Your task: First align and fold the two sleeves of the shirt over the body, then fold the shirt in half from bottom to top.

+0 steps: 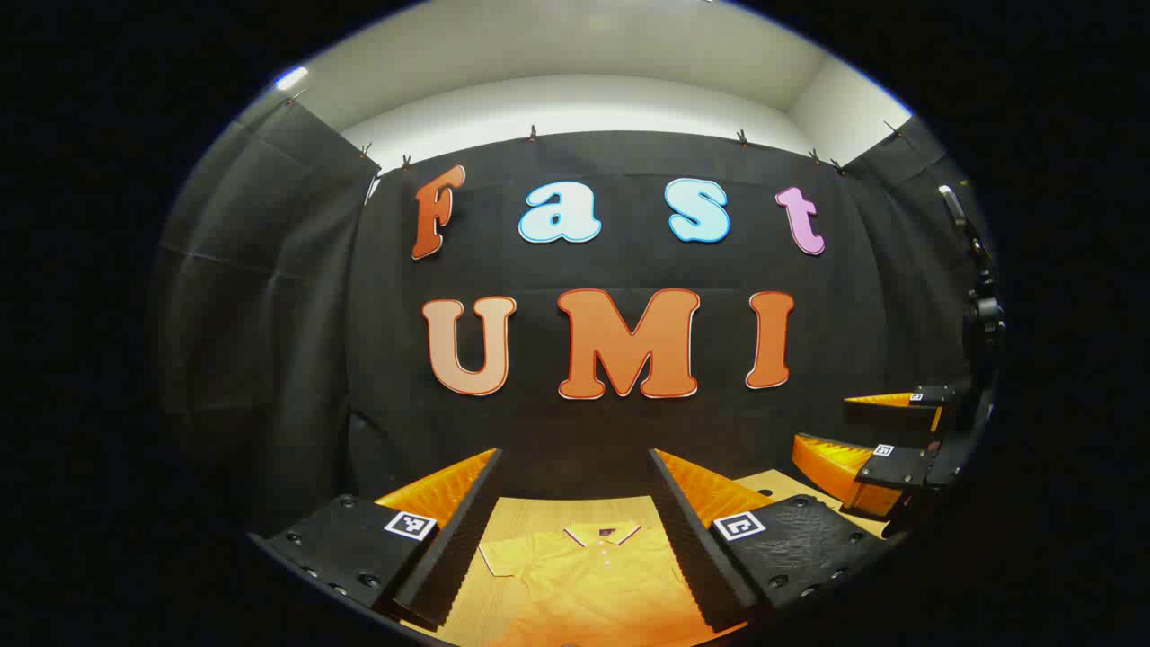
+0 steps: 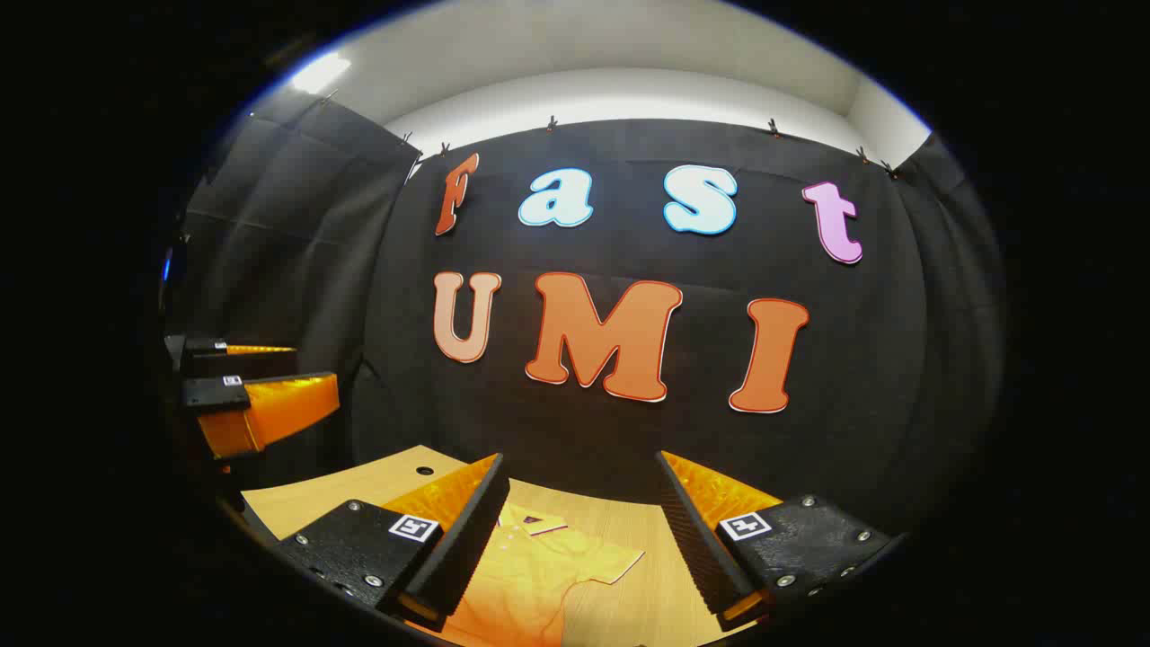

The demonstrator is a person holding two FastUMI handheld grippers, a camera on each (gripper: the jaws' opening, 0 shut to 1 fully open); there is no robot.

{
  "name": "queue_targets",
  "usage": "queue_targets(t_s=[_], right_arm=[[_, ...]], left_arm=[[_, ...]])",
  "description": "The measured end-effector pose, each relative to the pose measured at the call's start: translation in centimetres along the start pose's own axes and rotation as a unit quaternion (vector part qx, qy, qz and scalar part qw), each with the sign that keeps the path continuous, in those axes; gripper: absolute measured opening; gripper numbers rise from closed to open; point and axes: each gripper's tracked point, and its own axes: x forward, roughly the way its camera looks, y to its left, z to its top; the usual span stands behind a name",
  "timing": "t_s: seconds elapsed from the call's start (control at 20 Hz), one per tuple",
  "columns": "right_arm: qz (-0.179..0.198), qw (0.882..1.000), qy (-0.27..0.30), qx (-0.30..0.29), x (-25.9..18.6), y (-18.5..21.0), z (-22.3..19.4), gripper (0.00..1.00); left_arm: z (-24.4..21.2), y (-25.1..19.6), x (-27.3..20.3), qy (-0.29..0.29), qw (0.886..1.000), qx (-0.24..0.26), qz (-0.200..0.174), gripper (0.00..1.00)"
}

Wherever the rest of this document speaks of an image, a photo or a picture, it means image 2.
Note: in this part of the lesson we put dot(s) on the ceiling light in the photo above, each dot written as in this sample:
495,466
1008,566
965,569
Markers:
319,72

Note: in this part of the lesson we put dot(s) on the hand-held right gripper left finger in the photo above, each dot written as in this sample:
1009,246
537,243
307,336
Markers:
467,548

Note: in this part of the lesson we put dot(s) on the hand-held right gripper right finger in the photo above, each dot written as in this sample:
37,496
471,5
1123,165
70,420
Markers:
696,548

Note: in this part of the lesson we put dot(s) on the orange T-shirt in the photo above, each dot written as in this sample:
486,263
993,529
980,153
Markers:
530,575

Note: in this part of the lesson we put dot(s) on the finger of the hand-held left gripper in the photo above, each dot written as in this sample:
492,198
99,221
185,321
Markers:
269,409
234,359

